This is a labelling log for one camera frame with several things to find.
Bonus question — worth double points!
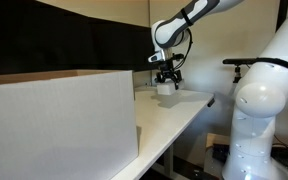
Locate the black camera stand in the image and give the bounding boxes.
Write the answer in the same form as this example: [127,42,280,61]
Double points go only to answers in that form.
[233,64,242,84]

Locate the large white cardboard box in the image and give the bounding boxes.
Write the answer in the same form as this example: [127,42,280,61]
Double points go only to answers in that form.
[0,69,140,180]

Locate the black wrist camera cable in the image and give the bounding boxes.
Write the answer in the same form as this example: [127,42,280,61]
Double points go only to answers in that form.
[170,28,194,71]

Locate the black floor device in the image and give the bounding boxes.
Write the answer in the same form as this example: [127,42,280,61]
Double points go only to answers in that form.
[212,143,232,164]

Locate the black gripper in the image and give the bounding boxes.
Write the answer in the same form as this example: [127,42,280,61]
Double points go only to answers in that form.
[155,60,183,91]

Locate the black floor cables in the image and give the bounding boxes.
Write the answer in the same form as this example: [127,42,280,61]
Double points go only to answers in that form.
[272,134,288,168]

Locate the small white box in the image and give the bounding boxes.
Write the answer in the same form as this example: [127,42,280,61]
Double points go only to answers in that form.
[156,81,185,97]

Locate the black computer monitor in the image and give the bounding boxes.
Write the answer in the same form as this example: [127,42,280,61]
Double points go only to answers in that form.
[88,16,160,73]
[0,0,97,77]

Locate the brown cardboard sheet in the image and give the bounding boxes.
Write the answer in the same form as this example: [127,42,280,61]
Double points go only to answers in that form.
[205,132,232,151]

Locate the black stereo camera bar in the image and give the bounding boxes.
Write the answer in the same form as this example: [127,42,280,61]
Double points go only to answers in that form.
[222,57,258,66]

